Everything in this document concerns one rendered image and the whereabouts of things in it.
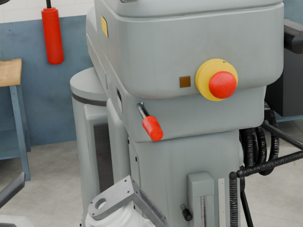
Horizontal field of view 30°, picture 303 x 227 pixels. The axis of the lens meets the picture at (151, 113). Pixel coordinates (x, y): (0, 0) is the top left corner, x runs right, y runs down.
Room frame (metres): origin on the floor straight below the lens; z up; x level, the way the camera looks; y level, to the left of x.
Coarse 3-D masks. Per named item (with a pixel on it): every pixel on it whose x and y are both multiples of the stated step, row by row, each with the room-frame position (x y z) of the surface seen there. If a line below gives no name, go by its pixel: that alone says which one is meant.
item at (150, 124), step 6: (138, 108) 0.86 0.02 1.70; (144, 108) 0.85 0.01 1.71; (144, 114) 0.82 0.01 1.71; (144, 120) 0.79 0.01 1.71; (150, 120) 0.78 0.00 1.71; (156, 120) 0.78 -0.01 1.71; (144, 126) 0.78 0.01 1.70; (150, 126) 0.76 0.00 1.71; (156, 126) 0.75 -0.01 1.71; (150, 132) 0.74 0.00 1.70; (156, 132) 0.74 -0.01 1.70; (162, 132) 0.75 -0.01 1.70; (156, 138) 0.74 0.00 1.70
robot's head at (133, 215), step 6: (132, 204) 0.60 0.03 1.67; (132, 210) 0.59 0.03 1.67; (126, 216) 0.58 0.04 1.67; (132, 216) 0.59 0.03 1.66; (138, 216) 0.61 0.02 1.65; (126, 222) 0.58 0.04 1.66; (132, 222) 0.59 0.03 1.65; (138, 222) 0.60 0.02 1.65; (144, 222) 0.60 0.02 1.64; (150, 222) 0.63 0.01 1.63
